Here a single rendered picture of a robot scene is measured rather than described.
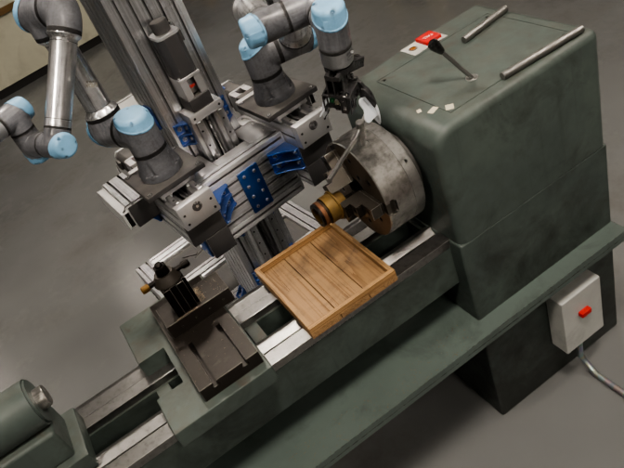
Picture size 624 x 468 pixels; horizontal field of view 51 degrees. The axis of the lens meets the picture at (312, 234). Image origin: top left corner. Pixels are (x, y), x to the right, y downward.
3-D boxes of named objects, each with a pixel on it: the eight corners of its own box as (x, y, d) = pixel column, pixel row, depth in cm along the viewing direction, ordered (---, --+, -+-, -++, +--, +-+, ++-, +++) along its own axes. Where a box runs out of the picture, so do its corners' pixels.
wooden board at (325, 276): (333, 227, 216) (330, 219, 214) (397, 279, 189) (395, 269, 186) (258, 279, 209) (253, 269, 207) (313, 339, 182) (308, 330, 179)
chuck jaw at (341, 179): (357, 175, 193) (336, 141, 192) (363, 175, 188) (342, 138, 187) (327, 196, 191) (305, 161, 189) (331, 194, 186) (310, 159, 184)
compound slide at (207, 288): (222, 282, 197) (214, 270, 194) (235, 299, 189) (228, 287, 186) (163, 321, 192) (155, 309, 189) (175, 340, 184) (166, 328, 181)
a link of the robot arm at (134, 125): (149, 159, 209) (128, 123, 201) (122, 156, 216) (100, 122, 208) (172, 136, 215) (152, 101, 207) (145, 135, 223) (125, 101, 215)
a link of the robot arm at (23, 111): (42, 118, 194) (25, 93, 189) (15, 140, 188) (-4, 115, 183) (27, 117, 199) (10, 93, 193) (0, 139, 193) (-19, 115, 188)
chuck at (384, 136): (365, 175, 215) (352, 102, 190) (428, 231, 196) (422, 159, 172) (357, 180, 214) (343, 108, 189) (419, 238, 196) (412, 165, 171)
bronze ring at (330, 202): (330, 181, 190) (304, 198, 188) (346, 192, 183) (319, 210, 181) (339, 205, 196) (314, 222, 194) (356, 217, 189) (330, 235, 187)
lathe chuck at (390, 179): (357, 180, 214) (343, 108, 189) (419, 238, 196) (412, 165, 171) (334, 194, 212) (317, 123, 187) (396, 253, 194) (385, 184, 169)
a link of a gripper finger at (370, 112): (373, 136, 162) (348, 111, 158) (381, 120, 165) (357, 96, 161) (383, 133, 160) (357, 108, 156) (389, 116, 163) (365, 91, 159)
